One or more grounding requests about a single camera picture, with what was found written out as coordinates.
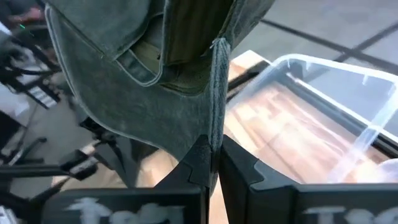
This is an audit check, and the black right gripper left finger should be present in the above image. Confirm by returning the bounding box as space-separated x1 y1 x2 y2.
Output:
41 134 214 224

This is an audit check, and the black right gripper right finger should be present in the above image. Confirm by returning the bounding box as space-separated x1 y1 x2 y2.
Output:
219 136 398 224

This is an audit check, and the dark green cap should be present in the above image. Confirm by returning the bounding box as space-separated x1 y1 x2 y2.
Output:
43 0 276 160

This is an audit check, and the clear plastic storage bin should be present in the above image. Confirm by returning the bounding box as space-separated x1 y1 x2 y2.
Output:
223 54 398 185

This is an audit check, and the black box with white label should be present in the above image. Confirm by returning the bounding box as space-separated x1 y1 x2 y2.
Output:
58 148 101 182

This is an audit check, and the black cabinet with white labels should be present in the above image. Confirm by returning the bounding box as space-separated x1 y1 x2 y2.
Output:
11 70 62 110

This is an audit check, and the person's hand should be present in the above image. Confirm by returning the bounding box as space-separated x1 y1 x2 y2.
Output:
7 7 45 26

